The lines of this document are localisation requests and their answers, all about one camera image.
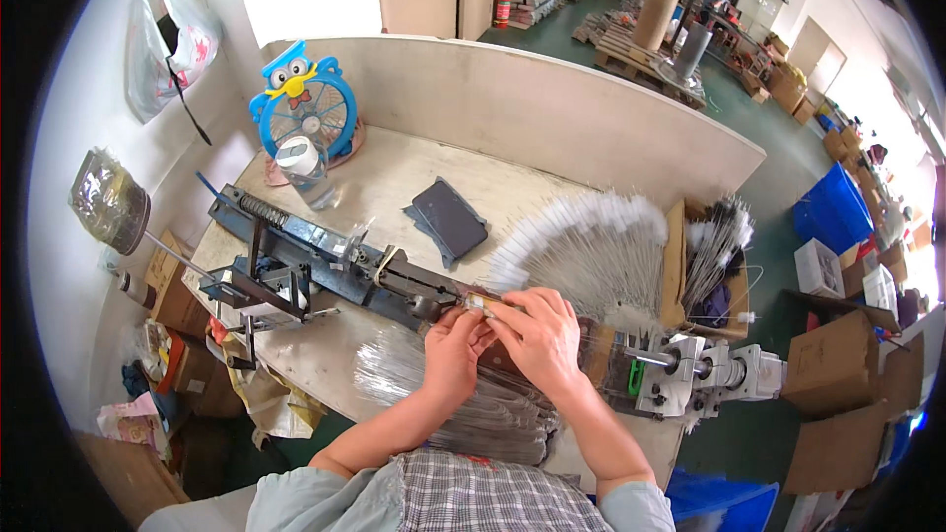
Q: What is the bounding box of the brown wooden board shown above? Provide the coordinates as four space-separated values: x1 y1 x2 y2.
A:
73 432 191 531

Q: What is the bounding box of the wooden pallet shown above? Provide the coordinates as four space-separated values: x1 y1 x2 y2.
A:
593 21 708 112

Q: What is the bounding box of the fan of white-tipped brushes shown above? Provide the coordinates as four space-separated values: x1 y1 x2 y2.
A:
484 191 671 335

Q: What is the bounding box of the large blue plastic crate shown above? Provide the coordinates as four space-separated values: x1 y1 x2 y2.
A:
791 161 875 257

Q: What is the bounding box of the single white-tipped brush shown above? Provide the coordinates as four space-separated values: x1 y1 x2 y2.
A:
687 310 759 325

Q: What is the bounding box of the brown carton with brushes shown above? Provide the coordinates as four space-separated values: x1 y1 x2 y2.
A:
659 195 757 341

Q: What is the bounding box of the clear water bottle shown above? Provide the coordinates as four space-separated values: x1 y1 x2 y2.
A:
274 135 338 210

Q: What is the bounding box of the blue metal wire twisting machine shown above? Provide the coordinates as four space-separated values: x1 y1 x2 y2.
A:
195 171 490 372

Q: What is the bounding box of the person's body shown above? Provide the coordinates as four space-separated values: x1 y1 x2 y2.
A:
139 446 677 532

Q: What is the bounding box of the tall cardboard roll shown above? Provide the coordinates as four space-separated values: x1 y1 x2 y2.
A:
631 0 683 53

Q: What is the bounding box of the person's right hand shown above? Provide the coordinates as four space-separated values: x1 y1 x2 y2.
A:
483 287 584 398

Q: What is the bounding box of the thin wire brush piece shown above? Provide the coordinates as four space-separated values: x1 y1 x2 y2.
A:
463 293 518 314

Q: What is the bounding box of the row of cartons by wall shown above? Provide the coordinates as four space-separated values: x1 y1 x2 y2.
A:
741 30 866 164

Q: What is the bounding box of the white plastic bag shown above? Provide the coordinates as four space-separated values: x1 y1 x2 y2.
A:
125 0 223 146

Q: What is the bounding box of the blue owl desk fan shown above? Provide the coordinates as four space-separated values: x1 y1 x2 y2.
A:
248 39 359 162

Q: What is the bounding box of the open brown carton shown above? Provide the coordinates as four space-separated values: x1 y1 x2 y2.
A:
781 290 903 419

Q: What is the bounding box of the white motor assembly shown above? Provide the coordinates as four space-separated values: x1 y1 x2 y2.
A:
623 332 786 422

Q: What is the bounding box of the person's left hand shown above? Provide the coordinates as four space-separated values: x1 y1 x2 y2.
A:
422 305 498 409

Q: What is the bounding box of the heap of bags and clutter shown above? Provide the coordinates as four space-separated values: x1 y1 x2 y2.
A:
96 316 328 453

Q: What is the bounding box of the wire spool in clear wrap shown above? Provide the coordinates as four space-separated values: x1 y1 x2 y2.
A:
68 147 153 257

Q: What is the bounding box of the beige partition board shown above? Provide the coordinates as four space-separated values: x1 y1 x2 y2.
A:
259 34 768 212

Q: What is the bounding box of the stack of grey goods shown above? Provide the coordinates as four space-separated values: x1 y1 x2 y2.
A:
508 0 567 31

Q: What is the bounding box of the grey roll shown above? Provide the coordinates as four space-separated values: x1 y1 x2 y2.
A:
673 21 712 80

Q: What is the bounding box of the small brown bottle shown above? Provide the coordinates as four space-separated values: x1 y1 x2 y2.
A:
117 269 158 310

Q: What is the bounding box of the black phone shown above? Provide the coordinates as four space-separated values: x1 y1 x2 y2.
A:
411 179 489 259

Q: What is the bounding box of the flat brown carton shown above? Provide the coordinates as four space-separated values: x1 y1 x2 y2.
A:
782 399 892 497

